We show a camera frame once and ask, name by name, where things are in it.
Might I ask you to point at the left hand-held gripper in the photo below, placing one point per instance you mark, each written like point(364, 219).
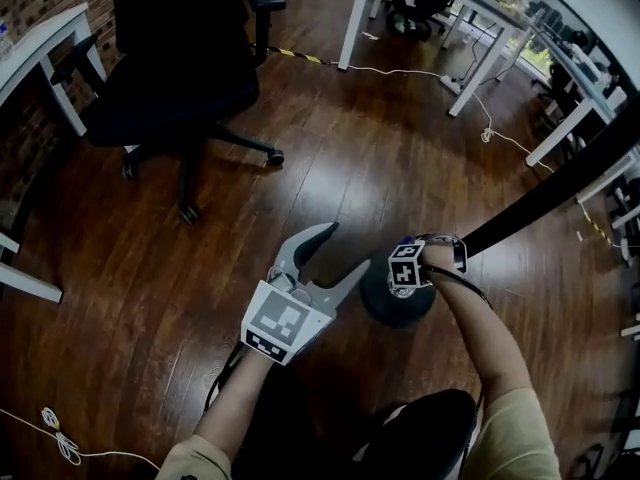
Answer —
point(285, 318)

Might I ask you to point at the blue cloth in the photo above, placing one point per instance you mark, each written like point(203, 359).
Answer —
point(405, 240)

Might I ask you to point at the person's right forearm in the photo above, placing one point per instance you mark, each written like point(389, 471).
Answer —
point(480, 338)

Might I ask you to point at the person's left forearm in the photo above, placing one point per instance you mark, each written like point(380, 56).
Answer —
point(235, 398)

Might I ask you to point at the black office chair with headrest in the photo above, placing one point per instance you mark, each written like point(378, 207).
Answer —
point(175, 68)

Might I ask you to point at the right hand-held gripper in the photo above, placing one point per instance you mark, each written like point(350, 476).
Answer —
point(406, 268)

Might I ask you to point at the black coat stand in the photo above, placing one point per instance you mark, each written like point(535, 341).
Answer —
point(550, 195)

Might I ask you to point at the person's beige shirt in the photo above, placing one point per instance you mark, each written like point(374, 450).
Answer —
point(515, 443)

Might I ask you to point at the yellow black floor tape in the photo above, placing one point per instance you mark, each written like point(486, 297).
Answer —
point(295, 54)
point(595, 224)

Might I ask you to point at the white table with grey top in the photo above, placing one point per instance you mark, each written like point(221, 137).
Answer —
point(357, 18)

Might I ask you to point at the white power strip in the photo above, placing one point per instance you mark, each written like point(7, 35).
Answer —
point(451, 83)

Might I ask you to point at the small white desk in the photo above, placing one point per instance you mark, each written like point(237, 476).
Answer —
point(45, 33)

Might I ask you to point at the white table with blue top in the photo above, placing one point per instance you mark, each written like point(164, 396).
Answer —
point(562, 130)

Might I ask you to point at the clear water bottle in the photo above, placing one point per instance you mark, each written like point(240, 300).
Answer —
point(4, 40)

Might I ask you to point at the person's black trousers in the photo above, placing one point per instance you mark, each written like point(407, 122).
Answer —
point(310, 433)

